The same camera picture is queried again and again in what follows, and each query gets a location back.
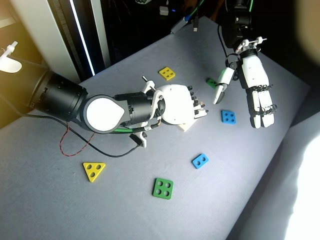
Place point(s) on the grey table cloth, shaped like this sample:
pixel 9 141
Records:
pixel 125 220

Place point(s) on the yellow square four-hole block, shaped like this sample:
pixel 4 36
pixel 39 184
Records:
pixel 167 73

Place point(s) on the white plastic bracket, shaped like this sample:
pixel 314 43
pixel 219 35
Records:
pixel 8 65

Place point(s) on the wooden peg board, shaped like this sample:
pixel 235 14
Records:
pixel 185 127

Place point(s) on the yellow triangle three-hole block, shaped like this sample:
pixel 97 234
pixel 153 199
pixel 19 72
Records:
pixel 93 169

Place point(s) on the small green block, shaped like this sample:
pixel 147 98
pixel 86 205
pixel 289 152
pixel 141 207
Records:
pixel 211 82

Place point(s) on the green square four-hole block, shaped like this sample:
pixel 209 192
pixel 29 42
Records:
pixel 162 188

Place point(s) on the small white charger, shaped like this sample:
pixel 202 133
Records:
pixel 163 11

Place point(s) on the usb plug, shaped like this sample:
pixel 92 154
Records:
pixel 195 23

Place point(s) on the white cabinet panel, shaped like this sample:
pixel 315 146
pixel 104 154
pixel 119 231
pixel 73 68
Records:
pixel 42 30

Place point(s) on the blue square four-hole block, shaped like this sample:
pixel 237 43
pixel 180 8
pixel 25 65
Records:
pixel 228 116

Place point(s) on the blue two-hole block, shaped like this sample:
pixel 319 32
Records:
pixel 201 160

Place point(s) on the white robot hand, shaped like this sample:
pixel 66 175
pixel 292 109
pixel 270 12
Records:
pixel 177 105
pixel 253 71

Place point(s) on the black frame with light strip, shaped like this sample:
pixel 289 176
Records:
pixel 75 30

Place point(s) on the narrow white panel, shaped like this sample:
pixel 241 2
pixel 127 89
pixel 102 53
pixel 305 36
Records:
pixel 100 30

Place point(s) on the grey adapter with blue plug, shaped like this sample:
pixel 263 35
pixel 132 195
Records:
pixel 178 25

